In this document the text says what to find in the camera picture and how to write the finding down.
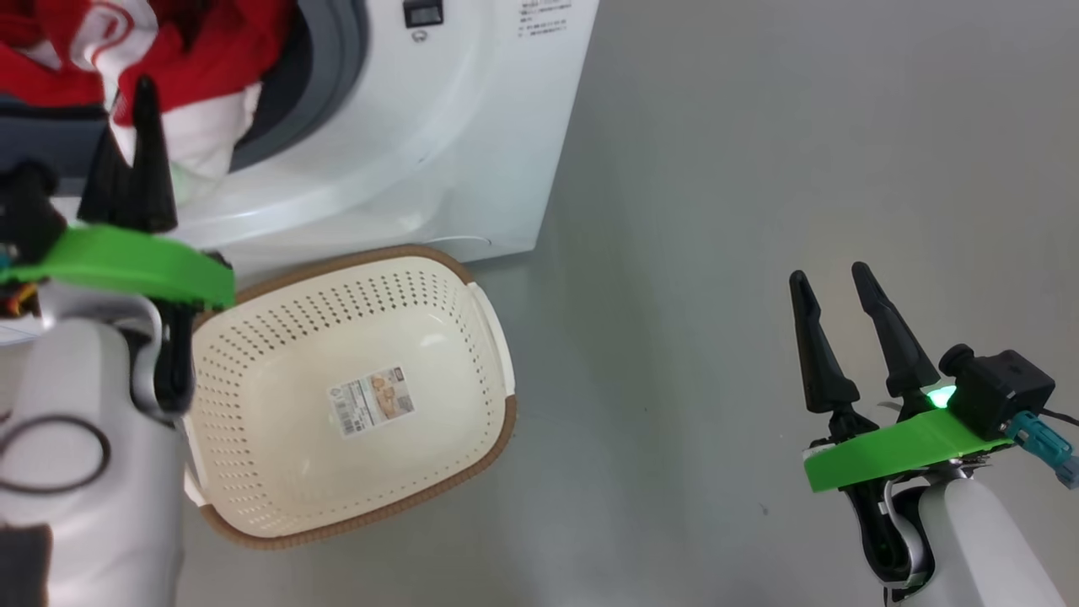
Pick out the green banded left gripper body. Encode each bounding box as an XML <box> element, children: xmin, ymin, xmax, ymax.
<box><xmin>0</xmin><ymin>222</ymin><xmax>237</xmax><ymax>311</ymax></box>

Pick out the white basket label sticker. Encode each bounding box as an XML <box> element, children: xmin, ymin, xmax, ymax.
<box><xmin>326</xmin><ymin>364</ymin><xmax>416</xmax><ymax>440</ymax></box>

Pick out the cream perforated laundry basket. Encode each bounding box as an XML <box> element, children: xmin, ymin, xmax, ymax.
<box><xmin>180</xmin><ymin>244</ymin><xmax>518</xmax><ymax>551</ymax></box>

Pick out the red and white garment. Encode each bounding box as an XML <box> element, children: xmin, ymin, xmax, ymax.
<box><xmin>0</xmin><ymin>0</ymin><xmax>297</xmax><ymax>205</ymax></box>

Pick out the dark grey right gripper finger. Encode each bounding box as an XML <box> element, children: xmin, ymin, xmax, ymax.
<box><xmin>851</xmin><ymin>261</ymin><xmax>941</xmax><ymax>398</ymax></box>
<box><xmin>789</xmin><ymin>270</ymin><xmax>862</xmax><ymax>415</ymax></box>

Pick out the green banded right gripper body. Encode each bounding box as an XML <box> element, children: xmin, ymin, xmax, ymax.
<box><xmin>802</xmin><ymin>389</ymin><xmax>1014</xmax><ymax>496</ymax></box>

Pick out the teal cable connector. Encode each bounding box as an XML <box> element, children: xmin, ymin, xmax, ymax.
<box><xmin>1007</xmin><ymin>411</ymin><xmax>1079</xmax><ymax>491</ymax></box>

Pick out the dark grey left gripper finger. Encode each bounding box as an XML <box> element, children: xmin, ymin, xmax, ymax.
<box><xmin>77</xmin><ymin>126</ymin><xmax>129</xmax><ymax>227</ymax></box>
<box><xmin>126</xmin><ymin>75</ymin><xmax>179</xmax><ymax>234</ymax></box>

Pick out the grey rubber door gasket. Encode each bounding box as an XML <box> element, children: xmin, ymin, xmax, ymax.
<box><xmin>0</xmin><ymin>0</ymin><xmax>373</xmax><ymax>203</ymax></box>

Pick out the black text print sticker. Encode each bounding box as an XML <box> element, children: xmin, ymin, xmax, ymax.
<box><xmin>515</xmin><ymin>0</ymin><xmax>575</xmax><ymax>40</ymax></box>

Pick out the white washing machine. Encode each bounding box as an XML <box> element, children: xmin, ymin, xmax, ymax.
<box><xmin>0</xmin><ymin>0</ymin><xmax>601</xmax><ymax>281</ymax></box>

